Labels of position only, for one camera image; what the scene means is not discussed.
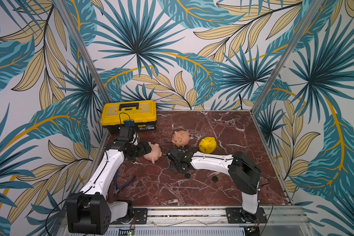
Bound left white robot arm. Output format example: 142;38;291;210
66;141;152;235

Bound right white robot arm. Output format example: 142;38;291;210
166;147;261;223

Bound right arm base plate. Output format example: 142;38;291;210
225;207;267;225

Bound aluminium front rail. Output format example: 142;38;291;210
58;206;310;228

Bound pink piggy bank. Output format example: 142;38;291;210
143;142;163;164
172;130;190;147

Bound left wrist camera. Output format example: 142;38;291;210
117;127;137;143

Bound blue handled pliers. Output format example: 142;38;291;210
112;171;136;196

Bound yellow black toolbox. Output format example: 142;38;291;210
100;100;157;134

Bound yellow piggy bank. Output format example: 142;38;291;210
199;137;217;154

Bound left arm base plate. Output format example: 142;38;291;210
110;208;148;225

